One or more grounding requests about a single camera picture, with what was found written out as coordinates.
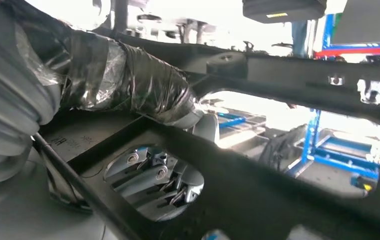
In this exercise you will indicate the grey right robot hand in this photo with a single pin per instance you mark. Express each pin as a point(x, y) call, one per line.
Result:
point(136, 82)

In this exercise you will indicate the blue wheeled shelf rack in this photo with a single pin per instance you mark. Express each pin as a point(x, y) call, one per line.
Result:
point(342, 159)

